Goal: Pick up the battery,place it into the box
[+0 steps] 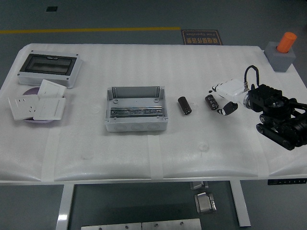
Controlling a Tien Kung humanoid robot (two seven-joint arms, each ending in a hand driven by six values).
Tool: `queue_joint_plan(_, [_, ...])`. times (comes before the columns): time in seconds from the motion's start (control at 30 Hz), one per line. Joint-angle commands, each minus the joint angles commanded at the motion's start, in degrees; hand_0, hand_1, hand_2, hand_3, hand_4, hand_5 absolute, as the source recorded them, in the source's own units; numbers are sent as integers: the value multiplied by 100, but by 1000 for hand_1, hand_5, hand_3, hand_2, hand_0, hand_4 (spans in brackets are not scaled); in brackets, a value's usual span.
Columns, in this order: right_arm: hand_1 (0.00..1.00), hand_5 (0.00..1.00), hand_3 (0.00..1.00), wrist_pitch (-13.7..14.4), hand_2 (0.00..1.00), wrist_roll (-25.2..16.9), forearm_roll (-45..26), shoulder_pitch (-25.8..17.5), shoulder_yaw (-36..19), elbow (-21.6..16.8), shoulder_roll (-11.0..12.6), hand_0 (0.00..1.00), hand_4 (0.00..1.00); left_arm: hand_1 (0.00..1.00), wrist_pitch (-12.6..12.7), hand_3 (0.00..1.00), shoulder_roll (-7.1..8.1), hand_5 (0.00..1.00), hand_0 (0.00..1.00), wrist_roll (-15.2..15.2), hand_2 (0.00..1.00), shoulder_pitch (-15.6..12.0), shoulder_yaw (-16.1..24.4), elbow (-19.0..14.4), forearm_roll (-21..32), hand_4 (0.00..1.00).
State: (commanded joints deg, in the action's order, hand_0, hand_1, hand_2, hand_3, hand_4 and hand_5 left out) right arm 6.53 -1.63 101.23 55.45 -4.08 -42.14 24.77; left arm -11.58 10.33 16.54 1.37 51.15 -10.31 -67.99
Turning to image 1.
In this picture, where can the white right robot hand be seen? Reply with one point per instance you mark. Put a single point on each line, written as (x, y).
(231, 89)

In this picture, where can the white wall socket panel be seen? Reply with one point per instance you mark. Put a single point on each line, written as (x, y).
(22, 107)

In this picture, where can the grey block holder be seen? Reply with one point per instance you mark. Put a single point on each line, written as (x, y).
(280, 61)

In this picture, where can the orange cylinder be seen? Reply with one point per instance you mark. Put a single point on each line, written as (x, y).
(286, 42)

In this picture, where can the small silver metal block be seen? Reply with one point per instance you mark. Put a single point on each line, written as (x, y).
(197, 185)

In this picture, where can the black floor socket cover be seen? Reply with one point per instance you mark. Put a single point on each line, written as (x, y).
(51, 9)

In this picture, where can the white table leg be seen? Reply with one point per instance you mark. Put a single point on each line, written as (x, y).
(64, 208)
(241, 203)

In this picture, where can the white switch panel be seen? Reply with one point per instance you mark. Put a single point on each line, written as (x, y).
(49, 109)
(51, 88)

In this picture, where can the white foam table mat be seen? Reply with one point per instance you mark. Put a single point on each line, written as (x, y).
(144, 155)

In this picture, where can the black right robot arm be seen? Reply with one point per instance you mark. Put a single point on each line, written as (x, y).
(273, 105)

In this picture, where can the grey open junction box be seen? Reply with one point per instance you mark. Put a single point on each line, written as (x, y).
(135, 105)

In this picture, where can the black table control panel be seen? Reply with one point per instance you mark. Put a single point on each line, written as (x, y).
(286, 181)

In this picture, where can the grey box with dark window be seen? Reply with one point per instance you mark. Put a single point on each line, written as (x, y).
(48, 64)

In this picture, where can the purple round plate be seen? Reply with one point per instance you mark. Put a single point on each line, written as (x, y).
(32, 92)

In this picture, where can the black floor sign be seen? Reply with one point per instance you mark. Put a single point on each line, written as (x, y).
(201, 37)

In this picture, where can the grey metal base plate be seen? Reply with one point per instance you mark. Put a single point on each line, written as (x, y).
(110, 227)
(171, 224)

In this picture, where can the large silver metal block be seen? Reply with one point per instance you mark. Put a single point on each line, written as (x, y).
(205, 203)

